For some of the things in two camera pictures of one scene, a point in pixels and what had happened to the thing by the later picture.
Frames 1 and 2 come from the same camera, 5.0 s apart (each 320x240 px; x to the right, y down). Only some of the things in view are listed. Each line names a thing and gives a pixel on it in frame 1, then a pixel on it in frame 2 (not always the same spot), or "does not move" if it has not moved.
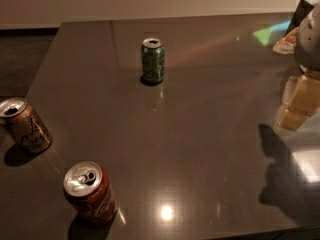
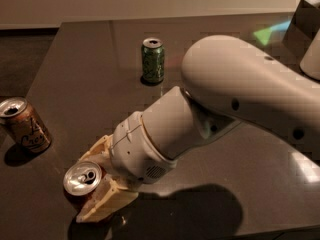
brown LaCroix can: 24,124 does not move
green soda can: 153,60 does not move
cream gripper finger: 290,118 to 100,152
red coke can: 89,191 does not move
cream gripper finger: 302,93 to 109,200
